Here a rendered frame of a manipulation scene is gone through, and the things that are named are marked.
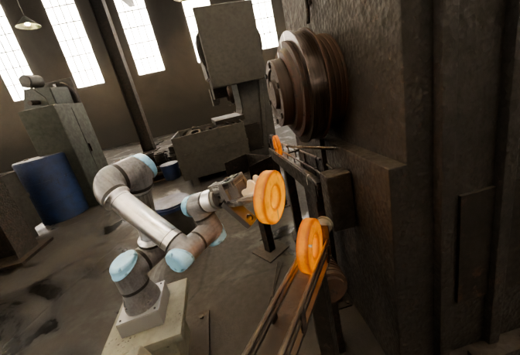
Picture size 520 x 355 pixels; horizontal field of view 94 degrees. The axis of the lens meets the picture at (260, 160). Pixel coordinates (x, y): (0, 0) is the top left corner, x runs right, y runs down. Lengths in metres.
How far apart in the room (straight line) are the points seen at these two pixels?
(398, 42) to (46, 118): 4.11
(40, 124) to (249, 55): 2.95
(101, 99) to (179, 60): 3.57
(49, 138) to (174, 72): 7.60
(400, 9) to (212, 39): 3.13
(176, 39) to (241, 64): 7.86
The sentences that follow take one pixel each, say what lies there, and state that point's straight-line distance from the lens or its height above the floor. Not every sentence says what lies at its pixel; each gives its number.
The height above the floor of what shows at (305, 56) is 1.23.
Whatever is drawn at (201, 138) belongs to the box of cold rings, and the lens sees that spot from 3.47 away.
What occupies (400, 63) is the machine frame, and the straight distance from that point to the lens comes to 0.75.
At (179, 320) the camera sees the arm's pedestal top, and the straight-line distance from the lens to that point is 1.29.
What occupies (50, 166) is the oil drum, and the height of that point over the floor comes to 0.75.
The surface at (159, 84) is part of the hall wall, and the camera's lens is 11.38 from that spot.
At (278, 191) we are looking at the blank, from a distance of 0.73.
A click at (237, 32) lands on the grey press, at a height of 1.92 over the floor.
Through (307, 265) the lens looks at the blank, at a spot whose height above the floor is 0.70.
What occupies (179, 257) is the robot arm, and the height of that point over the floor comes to 0.75.
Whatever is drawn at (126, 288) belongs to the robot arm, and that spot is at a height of 0.50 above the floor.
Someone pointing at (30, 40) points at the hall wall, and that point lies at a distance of 13.27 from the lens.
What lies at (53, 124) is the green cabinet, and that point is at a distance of 4.29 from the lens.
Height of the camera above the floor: 1.16
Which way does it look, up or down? 17 degrees down
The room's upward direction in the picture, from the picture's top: 13 degrees counter-clockwise
